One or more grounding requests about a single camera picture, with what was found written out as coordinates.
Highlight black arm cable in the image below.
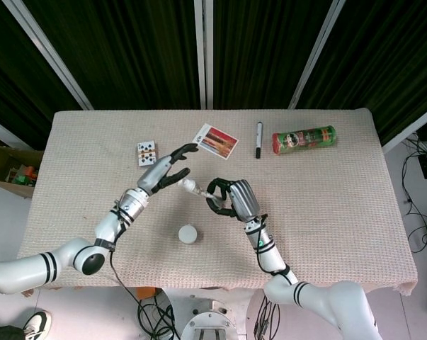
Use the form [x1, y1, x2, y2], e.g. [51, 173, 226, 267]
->
[251, 212, 295, 284]
[108, 200, 145, 305]

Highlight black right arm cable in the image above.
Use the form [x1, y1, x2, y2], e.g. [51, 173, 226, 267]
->
[251, 212, 295, 284]

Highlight orange block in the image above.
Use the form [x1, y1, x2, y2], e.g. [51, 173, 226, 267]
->
[135, 286, 158, 302]

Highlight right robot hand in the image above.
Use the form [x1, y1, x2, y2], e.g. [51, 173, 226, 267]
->
[205, 178, 262, 223]

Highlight small white round jar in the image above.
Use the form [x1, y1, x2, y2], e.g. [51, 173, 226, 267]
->
[178, 224, 199, 245]

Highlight green Pringles can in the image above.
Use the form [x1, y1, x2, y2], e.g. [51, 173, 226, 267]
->
[271, 125, 338, 156]

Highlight rubber-banded playing card deck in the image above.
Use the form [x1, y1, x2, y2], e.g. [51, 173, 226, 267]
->
[136, 140, 158, 166]

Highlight dark pleated curtain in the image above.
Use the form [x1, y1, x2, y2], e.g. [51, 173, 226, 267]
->
[0, 0, 85, 152]
[297, 0, 427, 146]
[212, 0, 336, 110]
[21, 0, 203, 111]

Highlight red photo postcard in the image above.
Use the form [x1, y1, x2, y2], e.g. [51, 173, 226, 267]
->
[193, 123, 239, 161]

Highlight white upright partition post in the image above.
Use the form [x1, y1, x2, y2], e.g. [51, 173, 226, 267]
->
[193, 0, 215, 109]

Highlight white cream tube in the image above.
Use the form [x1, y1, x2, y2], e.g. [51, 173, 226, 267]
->
[177, 178, 225, 208]

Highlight black and white sneaker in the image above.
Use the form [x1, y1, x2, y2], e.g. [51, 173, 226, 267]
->
[21, 310, 53, 340]

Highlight black marker pen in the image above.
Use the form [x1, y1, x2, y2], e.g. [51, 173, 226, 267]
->
[254, 121, 264, 159]

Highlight beige waffle tablecloth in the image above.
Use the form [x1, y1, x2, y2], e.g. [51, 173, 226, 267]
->
[16, 108, 419, 297]

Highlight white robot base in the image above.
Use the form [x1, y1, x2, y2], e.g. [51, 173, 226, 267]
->
[179, 295, 243, 340]

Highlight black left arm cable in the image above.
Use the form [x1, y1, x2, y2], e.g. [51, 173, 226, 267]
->
[108, 200, 145, 305]

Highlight white slanted partition post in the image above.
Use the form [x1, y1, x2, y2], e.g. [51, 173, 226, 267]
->
[289, 0, 347, 109]
[2, 0, 94, 110]

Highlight brown cardboard box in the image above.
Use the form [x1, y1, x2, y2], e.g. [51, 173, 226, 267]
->
[0, 132, 46, 199]

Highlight black floor cables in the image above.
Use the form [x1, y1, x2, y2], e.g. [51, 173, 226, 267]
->
[400, 134, 427, 254]
[137, 296, 181, 340]

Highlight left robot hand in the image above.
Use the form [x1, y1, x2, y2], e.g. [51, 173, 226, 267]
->
[136, 142, 200, 196]

